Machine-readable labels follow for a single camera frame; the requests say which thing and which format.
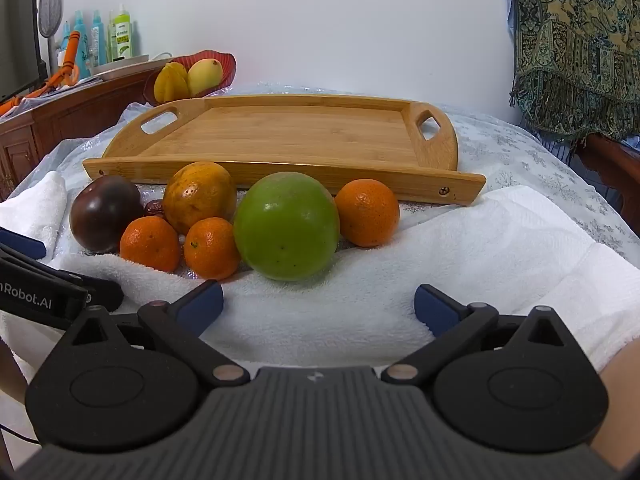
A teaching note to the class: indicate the yellowish mottled orange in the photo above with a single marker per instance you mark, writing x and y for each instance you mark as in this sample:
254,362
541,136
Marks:
200,195

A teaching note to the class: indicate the wooden serving tray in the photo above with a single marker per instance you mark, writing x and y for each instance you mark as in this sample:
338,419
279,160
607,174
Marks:
300,135

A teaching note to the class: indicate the grey electric fly swatter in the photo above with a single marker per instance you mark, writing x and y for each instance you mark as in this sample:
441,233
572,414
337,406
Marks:
51,7

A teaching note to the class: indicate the yellow starfruit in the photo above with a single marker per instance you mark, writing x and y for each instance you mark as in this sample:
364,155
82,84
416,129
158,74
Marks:
171,82

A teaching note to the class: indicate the white towel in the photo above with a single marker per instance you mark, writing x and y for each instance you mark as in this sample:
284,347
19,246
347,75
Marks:
350,300

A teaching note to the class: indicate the small orange mandarin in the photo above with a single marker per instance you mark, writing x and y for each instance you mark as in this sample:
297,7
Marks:
149,245
367,212
212,250

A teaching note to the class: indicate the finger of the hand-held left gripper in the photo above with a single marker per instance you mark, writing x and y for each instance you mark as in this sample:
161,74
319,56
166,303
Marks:
102,296
20,244

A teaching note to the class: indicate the person's bare leg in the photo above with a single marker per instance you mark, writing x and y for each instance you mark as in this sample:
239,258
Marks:
622,410

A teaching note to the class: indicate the red glass fruit bowl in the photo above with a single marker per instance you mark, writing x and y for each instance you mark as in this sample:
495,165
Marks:
225,67

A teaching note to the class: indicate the dried red date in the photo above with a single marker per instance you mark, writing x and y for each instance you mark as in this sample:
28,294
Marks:
154,207

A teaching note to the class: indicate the green and white bottle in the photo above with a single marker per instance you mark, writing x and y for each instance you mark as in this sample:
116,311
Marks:
122,32

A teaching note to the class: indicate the teal spray bottle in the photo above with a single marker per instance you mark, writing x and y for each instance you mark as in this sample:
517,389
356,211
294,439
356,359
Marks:
81,42
98,40

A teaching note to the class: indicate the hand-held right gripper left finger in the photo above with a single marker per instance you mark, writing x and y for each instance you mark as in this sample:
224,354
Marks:
202,307

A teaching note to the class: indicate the blue garment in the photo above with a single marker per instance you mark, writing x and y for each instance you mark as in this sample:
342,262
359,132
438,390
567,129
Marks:
508,35

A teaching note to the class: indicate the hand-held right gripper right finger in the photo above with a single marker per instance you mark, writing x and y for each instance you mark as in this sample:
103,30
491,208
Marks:
436,307

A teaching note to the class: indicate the light blue striped cloth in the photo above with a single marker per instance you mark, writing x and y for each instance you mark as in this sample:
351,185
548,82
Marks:
555,146

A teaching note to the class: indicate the dark wooden chair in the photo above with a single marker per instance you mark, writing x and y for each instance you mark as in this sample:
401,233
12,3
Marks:
612,170

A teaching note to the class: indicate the carved wooden cabinet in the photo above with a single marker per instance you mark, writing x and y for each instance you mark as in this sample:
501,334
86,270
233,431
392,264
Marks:
45,125

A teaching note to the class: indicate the white plastic tray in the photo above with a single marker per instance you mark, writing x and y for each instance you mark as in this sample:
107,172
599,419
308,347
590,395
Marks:
122,64

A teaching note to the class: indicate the dark purple round fruit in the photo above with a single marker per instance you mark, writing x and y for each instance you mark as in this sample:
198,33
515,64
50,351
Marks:
102,212

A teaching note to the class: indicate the green paisley fringed shawl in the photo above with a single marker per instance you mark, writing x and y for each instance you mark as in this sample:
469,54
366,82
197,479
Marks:
575,35

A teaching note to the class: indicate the yellow mango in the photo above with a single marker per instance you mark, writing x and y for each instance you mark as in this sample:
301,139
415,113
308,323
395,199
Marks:
204,77

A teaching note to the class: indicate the large green citrus fruit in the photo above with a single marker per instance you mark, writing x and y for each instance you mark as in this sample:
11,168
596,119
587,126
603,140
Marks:
287,227

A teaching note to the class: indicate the black monitor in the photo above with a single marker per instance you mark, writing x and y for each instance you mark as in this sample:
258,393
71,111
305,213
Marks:
17,25

